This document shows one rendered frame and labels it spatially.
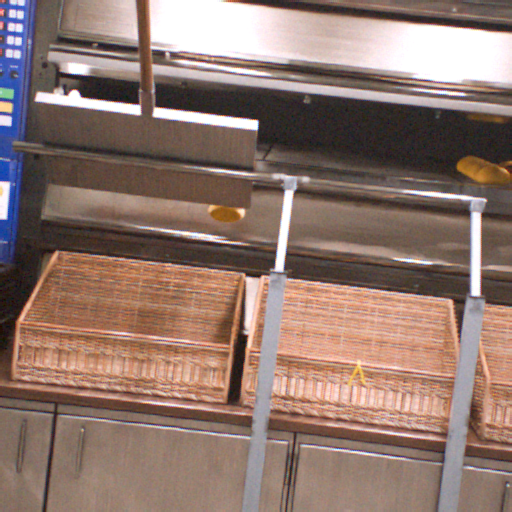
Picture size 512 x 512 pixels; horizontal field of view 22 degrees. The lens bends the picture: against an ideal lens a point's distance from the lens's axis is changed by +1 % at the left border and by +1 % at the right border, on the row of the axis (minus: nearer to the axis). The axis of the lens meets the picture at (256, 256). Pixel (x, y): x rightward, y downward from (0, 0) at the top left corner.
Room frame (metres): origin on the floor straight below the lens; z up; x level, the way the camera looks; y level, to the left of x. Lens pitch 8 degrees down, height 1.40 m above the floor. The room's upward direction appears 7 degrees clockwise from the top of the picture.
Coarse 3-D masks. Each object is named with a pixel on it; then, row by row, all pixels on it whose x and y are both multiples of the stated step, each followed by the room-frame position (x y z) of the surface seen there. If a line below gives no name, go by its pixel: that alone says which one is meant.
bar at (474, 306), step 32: (96, 160) 3.33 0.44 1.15; (128, 160) 3.32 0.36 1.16; (160, 160) 3.32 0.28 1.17; (288, 192) 3.30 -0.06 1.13; (352, 192) 3.31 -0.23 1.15; (384, 192) 3.30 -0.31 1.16; (416, 192) 3.30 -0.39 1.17; (288, 224) 3.22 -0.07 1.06; (480, 320) 3.07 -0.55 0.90; (256, 416) 3.09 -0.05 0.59; (256, 448) 3.09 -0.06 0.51; (448, 448) 3.07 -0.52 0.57; (256, 480) 3.08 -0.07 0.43; (448, 480) 3.07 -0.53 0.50
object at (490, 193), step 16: (256, 160) 3.69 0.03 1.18; (320, 176) 3.68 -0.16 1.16; (336, 176) 3.68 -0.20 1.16; (352, 176) 3.68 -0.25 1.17; (368, 176) 3.68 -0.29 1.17; (384, 176) 3.68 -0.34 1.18; (400, 176) 3.71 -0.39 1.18; (448, 192) 3.67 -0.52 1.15; (464, 192) 3.67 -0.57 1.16; (480, 192) 3.67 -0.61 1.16; (496, 192) 3.67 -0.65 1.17
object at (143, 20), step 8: (136, 0) 2.91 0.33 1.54; (144, 0) 2.90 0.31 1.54; (136, 8) 2.93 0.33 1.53; (144, 8) 2.92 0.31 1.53; (144, 16) 2.94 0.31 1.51; (144, 24) 2.96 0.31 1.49; (144, 32) 2.98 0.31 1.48; (144, 40) 3.00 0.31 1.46; (144, 48) 3.02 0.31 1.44; (144, 56) 3.04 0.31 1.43; (144, 64) 3.06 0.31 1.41; (144, 72) 3.08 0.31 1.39; (144, 80) 3.11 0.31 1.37; (152, 80) 3.12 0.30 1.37; (144, 88) 3.13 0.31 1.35
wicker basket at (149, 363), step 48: (48, 288) 3.56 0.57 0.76; (96, 288) 3.64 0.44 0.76; (144, 288) 3.65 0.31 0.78; (192, 288) 3.64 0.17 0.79; (240, 288) 3.56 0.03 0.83; (48, 336) 3.21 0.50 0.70; (96, 336) 3.20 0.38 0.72; (144, 336) 3.20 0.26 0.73; (192, 336) 3.61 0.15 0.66; (96, 384) 3.20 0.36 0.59; (144, 384) 3.20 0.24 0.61; (192, 384) 3.20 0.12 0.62
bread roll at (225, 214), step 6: (210, 210) 3.50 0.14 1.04; (216, 210) 3.49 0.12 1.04; (222, 210) 3.49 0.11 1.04; (228, 210) 3.49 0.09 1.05; (234, 210) 3.49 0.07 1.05; (240, 210) 3.50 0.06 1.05; (216, 216) 3.51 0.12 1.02; (222, 216) 3.50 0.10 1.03; (228, 216) 3.50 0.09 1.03; (234, 216) 3.50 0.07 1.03; (240, 216) 3.50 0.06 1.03
